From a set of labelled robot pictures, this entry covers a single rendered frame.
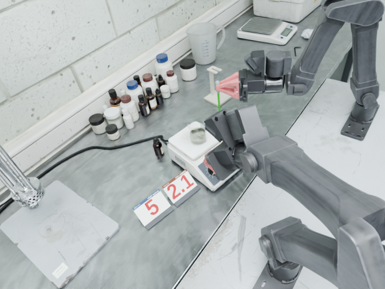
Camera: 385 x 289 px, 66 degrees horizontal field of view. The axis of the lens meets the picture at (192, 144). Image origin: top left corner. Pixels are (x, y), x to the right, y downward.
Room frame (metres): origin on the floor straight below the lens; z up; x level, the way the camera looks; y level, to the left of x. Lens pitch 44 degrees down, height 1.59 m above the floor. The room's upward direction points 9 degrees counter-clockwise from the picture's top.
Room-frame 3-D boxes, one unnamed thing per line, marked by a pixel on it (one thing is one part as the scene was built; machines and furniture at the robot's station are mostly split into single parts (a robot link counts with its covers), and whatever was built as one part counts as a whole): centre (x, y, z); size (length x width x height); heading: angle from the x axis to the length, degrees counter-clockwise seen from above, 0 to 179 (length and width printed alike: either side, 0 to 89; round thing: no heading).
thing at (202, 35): (1.27, -0.13, 0.97); 0.18 x 0.13 x 0.15; 103
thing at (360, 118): (0.70, -0.57, 0.94); 0.20 x 0.07 x 0.08; 137
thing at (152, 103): (0.95, 0.13, 0.94); 0.04 x 0.04 x 0.09
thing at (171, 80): (1.05, 0.04, 0.94); 0.05 x 0.05 x 0.09
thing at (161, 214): (0.47, 0.13, 0.92); 0.09 x 0.06 x 0.04; 125
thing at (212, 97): (0.95, -0.13, 0.96); 0.08 x 0.08 x 0.13; 38
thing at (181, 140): (0.65, -0.01, 0.98); 0.12 x 0.12 x 0.01; 36
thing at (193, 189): (0.52, 0.05, 0.92); 0.09 x 0.06 x 0.04; 125
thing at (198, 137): (0.63, -0.02, 1.02); 0.06 x 0.05 x 0.08; 163
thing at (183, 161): (0.62, -0.02, 0.94); 0.22 x 0.13 x 0.08; 36
